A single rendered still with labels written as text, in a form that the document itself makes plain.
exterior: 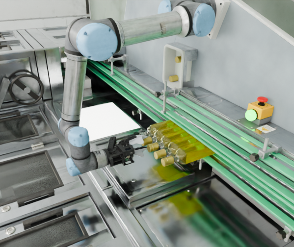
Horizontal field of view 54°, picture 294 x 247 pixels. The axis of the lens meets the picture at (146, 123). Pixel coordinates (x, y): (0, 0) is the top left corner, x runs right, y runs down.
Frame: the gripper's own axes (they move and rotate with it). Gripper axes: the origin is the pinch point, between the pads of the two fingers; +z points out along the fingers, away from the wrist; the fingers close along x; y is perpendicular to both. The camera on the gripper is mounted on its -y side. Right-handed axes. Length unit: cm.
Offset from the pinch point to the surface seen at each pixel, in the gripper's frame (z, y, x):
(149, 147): -0.8, 6.6, 1.4
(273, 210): 19, 55, -3
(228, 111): 31.8, 17.4, 15.6
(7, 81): -44, -92, 6
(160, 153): 0.8, 12.6, 1.2
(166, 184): 1.5, 17.2, -12.1
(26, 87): -33, -93, -1
